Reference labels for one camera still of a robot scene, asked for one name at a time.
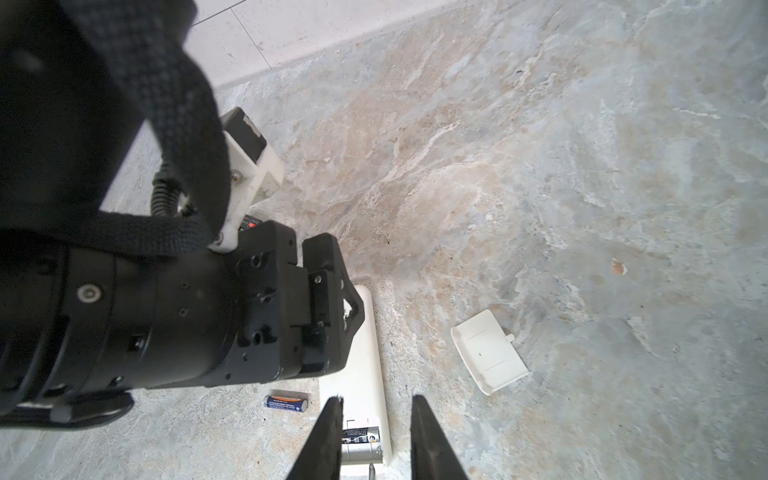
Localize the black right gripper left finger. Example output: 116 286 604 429
286 397 343 480

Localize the white remote control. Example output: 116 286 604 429
319 285 392 479

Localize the white battery cover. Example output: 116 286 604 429
450 309 530 396

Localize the orange battery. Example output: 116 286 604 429
265 394 309 413

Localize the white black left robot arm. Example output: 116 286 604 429
1 1 365 430

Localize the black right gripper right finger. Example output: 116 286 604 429
410 395 468 480

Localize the black remote control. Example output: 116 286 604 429
239 215 262 232

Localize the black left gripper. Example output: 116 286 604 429
227 221 365 381

